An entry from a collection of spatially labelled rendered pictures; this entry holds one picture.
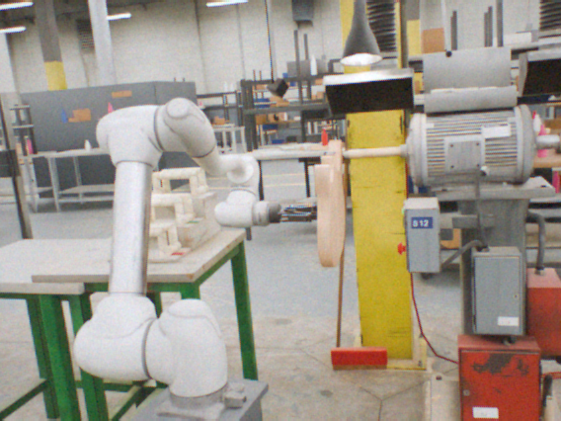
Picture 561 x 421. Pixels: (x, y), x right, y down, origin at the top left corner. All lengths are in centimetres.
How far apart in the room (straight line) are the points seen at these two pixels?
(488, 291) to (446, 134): 52
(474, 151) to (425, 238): 34
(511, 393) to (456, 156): 79
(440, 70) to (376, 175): 98
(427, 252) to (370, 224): 127
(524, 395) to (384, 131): 143
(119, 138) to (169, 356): 62
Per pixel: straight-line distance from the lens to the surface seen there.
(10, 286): 230
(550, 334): 212
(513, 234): 199
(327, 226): 188
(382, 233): 299
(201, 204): 230
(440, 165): 192
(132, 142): 164
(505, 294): 194
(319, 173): 182
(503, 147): 192
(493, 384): 205
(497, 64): 210
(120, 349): 153
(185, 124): 159
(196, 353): 145
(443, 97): 194
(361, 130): 291
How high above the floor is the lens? 147
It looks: 12 degrees down
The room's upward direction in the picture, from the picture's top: 5 degrees counter-clockwise
